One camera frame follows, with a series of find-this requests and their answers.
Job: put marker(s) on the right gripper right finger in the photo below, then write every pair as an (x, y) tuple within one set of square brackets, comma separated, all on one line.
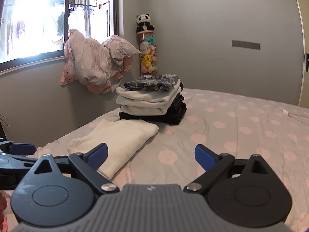
[(244, 192)]

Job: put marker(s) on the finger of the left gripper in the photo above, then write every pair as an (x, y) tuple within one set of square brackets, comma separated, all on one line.
[(11, 147)]

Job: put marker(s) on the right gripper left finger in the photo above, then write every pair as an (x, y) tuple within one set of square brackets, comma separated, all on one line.
[(59, 191)]

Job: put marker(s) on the white textured garment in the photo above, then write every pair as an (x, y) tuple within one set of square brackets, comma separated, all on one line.
[(123, 139)]

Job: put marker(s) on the rust red fleece garment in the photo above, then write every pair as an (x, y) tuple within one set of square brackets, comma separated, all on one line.
[(3, 219)]

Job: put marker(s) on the grey pink-dotted bedsheet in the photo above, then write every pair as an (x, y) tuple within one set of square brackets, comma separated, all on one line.
[(151, 183)]

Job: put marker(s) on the grey folded sweater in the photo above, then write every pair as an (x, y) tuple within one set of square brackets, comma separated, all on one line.
[(145, 111)]

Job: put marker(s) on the crumpled pink grey duvet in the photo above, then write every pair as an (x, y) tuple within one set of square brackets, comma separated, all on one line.
[(98, 66)]

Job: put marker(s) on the light grey folded garment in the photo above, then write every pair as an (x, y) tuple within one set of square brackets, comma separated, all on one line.
[(148, 99)]

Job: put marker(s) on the window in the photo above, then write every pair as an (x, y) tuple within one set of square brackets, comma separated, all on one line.
[(37, 30)]

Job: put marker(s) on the black floral folded garment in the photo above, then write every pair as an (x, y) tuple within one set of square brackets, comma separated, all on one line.
[(161, 83)]

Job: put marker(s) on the plush toy column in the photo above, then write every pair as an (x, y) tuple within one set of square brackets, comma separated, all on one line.
[(147, 45)]

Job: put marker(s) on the beige bedroom door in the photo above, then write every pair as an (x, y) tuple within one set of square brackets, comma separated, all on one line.
[(304, 18)]

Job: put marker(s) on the white charger with cable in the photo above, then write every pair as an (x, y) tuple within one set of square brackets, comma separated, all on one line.
[(290, 110)]

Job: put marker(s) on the grey wall plate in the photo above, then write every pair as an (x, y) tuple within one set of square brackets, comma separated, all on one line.
[(245, 44)]

